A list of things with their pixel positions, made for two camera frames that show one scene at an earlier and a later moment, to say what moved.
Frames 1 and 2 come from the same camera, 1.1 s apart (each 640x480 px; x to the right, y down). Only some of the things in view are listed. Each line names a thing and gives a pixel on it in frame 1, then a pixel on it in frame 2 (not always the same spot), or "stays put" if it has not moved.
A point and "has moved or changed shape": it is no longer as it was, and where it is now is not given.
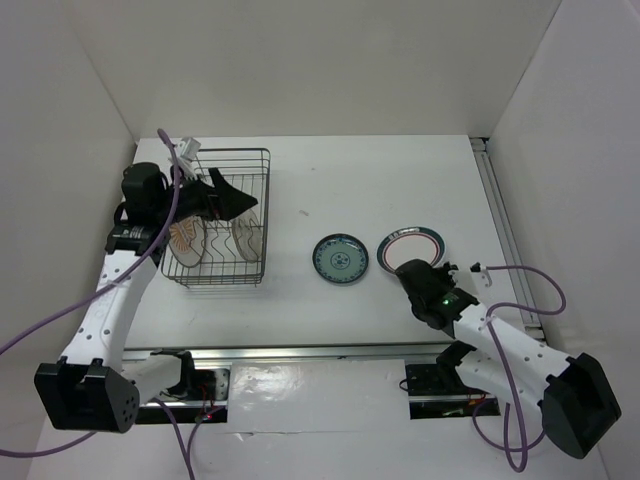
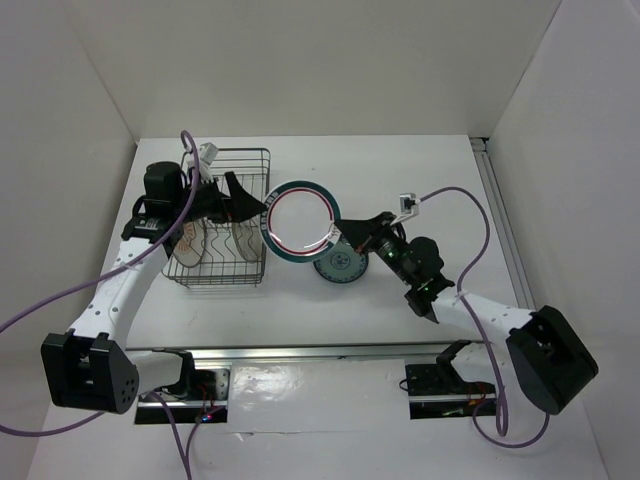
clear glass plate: [247, 235] stays put
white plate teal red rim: [410, 243] has moved or changed shape
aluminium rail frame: [393, 353] stays put
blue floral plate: [340, 258] stays put
